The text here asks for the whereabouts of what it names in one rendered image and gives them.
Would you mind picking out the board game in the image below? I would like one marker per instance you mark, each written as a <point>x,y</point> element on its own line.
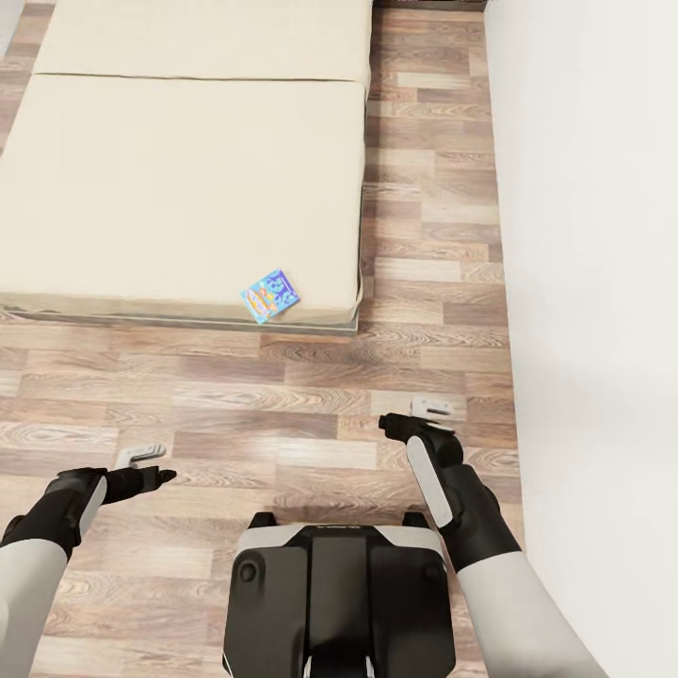
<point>269,297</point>

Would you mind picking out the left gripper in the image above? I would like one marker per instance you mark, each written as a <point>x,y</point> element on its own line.
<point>143,480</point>

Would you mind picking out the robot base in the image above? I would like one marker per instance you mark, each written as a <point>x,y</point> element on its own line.
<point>339,592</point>

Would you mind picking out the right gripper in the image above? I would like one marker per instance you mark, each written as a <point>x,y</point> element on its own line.
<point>396,425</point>

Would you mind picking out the bed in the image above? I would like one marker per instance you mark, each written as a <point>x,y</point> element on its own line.
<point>170,154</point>

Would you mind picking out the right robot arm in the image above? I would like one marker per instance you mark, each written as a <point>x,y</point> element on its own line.
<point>520,630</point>

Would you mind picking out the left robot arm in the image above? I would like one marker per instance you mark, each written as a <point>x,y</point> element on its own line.
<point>36,548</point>

